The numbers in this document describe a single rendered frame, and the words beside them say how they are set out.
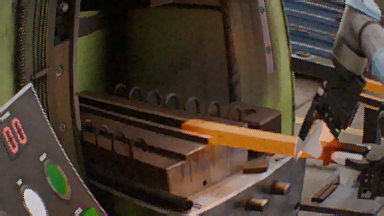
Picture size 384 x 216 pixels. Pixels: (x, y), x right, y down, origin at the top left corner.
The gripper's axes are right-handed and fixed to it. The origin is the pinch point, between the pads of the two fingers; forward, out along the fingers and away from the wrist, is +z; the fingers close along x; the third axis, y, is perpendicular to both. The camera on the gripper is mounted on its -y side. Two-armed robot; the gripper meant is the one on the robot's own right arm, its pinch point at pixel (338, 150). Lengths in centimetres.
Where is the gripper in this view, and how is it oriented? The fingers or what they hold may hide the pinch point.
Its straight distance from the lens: 107.7
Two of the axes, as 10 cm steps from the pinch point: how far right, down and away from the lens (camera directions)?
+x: 6.4, -2.7, 7.2
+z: -7.7, -1.5, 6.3
